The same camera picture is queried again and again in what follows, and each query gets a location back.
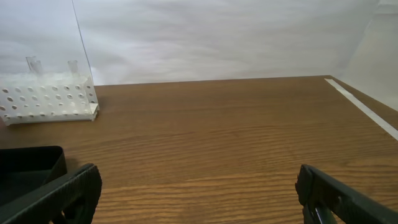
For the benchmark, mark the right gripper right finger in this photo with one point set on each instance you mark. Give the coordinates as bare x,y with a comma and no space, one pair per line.
335,199

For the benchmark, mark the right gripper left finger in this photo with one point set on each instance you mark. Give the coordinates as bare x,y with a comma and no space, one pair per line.
68,193

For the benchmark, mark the black tray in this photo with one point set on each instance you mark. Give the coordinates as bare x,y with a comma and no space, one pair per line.
25,168

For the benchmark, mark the white test tube rack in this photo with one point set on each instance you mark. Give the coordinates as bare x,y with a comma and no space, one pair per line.
46,99

